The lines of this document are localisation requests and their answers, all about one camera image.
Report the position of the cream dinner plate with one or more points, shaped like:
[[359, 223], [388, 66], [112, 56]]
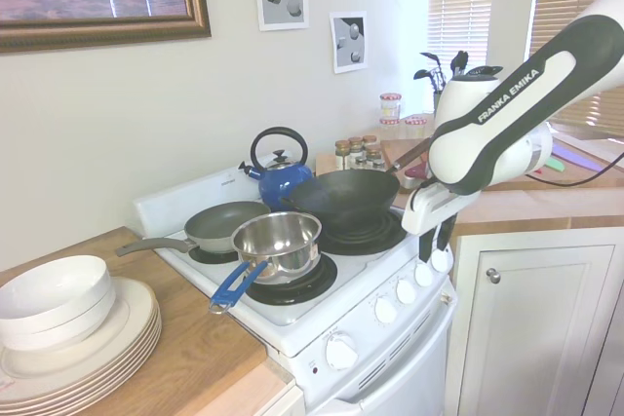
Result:
[[49, 393], [49, 402], [49, 406], [49, 388], [49, 398], [131, 318]]

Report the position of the green knife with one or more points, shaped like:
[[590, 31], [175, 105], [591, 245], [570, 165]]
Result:
[[556, 165]]

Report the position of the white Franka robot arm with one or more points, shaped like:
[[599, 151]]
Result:
[[456, 153]]

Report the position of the round metal cabinet knob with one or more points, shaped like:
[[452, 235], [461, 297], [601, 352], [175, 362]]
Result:
[[493, 276]]

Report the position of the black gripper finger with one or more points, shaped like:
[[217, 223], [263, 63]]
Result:
[[426, 248], [446, 236]]

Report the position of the white burner knob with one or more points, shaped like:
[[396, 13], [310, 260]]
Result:
[[385, 311], [443, 261], [423, 276], [405, 292]]

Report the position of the white door cabinet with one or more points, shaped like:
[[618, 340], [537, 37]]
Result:
[[536, 328]]

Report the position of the green utensil holder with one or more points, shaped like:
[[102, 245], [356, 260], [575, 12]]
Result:
[[436, 102]]

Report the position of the grey frying pan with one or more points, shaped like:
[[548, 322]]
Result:
[[219, 221]]

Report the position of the white drawer cabinet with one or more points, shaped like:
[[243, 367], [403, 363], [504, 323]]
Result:
[[287, 404]]

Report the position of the wooden cutting board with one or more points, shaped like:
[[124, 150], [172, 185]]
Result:
[[397, 148]]

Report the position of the black kitchen utensil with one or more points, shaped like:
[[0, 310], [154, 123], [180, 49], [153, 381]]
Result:
[[431, 58], [421, 74], [459, 61], [482, 70]]

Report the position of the large white oven knob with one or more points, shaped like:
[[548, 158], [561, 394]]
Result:
[[340, 351]]

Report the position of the white oven door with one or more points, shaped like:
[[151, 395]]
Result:
[[414, 367]]

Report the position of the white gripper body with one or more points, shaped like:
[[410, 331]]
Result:
[[421, 214]]

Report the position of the large black coil burner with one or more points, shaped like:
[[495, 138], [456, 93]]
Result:
[[361, 238]]

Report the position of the white electric stove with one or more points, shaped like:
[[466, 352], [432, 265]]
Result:
[[356, 270]]

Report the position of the white bowl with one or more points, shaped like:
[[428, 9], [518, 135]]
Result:
[[58, 289], [73, 333]]

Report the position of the geometric solids print three shapes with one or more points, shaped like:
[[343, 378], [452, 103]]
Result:
[[348, 43]]

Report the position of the black coil stove burner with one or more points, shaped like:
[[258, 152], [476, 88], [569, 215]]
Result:
[[209, 257], [312, 284]]

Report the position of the small glass shaker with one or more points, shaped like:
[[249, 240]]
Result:
[[361, 163], [378, 165]]

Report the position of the glass spice jar tan lid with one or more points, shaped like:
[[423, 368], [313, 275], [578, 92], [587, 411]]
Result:
[[370, 139], [342, 155], [374, 153], [356, 147]]

